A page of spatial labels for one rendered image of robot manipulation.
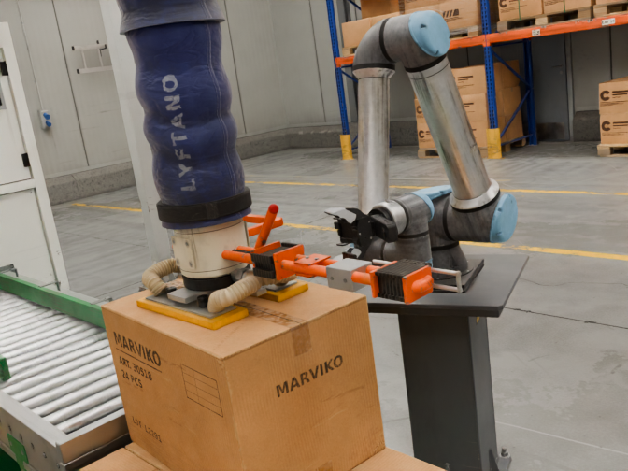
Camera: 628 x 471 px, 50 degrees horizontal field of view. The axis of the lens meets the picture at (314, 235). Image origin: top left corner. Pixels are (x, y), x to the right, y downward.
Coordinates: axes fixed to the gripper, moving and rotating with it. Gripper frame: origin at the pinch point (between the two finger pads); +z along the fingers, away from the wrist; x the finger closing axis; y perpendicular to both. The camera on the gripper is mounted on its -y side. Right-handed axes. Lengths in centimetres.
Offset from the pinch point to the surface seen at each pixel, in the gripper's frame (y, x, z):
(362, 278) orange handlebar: -25.3, 0.3, 16.8
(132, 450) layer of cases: 51, -53, 35
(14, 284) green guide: 244, -46, -5
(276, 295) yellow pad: 11.2, -11.3, 9.3
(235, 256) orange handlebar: 13.8, 0.4, 16.9
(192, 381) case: 11.3, -22.3, 35.2
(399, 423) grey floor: 64, -107, -85
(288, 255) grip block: -1.9, 1.5, 14.5
